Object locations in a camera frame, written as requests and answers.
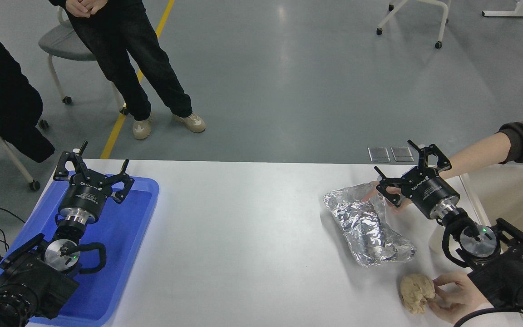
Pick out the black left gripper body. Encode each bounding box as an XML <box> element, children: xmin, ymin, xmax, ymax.
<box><xmin>58</xmin><ymin>174</ymin><xmax>113</xmax><ymax>218</ymax></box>

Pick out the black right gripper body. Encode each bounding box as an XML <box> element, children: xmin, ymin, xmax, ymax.
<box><xmin>401</xmin><ymin>167</ymin><xmax>461</xmax><ymax>219</ymax></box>

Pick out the pale paper cup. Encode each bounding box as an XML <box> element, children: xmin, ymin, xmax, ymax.
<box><xmin>429</xmin><ymin>223</ymin><xmax>447</xmax><ymax>255</ymax></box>

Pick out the silver foil tray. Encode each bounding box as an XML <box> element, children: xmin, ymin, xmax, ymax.
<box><xmin>323</xmin><ymin>182</ymin><xmax>416</xmax><ymax>268</ymax></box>

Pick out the tan paper ball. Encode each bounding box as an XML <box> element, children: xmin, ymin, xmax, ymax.
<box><xmin>400</xmin><ymin>272</ymin><xmax>436</xmax><ymax>315</ymax></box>

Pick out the person's right hand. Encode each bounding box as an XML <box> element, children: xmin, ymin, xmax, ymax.
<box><xmin>65</xmin><ymin>0</ymin><xmax>90</xmax><ymax>18</ymax></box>
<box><xmin>362</xmin><ymin>181</ymin><xmax>414</xmax><ymax>212</ymax></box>

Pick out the silver floor socket plate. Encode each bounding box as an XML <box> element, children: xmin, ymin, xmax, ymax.
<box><xmin>391</xmin><ymin>146</ymin><xmax>414</xmax><ymax>162</ymax></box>
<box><xmin>368</xmin><ymin>147</ymin><xmax>392</xmax><ymax>163</ymax></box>

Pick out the white leg wheeled chair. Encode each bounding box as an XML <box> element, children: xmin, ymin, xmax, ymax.
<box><xmin>0</xmin><ymin>114</ymin><xmax>49</xmax><ymax>191</ymax></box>

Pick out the blue plastic tray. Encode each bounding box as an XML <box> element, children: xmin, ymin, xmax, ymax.
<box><xmin>0</xmin><ymin>175</ymin><xmax>160</xmax><ymax>327</ymax></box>

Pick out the large pale bin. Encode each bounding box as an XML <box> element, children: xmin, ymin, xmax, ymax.
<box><xmin>459</xmin><ymin>163</ymin><xmax>523</xmax><ymax>255</ymax></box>

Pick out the seated person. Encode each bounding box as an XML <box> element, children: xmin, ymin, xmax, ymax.
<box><xmin>0</xmin><ymin>5</ymin><xmax>56</xmax><ymax>164</ymax></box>

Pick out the grey seat wheeled chair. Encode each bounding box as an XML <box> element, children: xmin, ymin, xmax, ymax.
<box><xmin>38</xmin><ymin>7</ymin><xmax>129</xmax><ymax>115</ymax></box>

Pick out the standing person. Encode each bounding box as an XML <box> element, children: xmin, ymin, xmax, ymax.
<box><xmin>49</xmin><ymin>0</ymin><xmax>207</xmax><ymax>140</ymax></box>

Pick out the white chair base with casters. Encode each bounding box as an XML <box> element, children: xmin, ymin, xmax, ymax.
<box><xmin>376</xmin><ymin>0</ymin><xmax>452</xmax><ymax>50</ymax></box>

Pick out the white desk foot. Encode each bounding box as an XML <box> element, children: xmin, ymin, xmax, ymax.
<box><xmin>482</xmin><ymin>0</ymin><xmax>523</xmax><ymax>19</ymax></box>

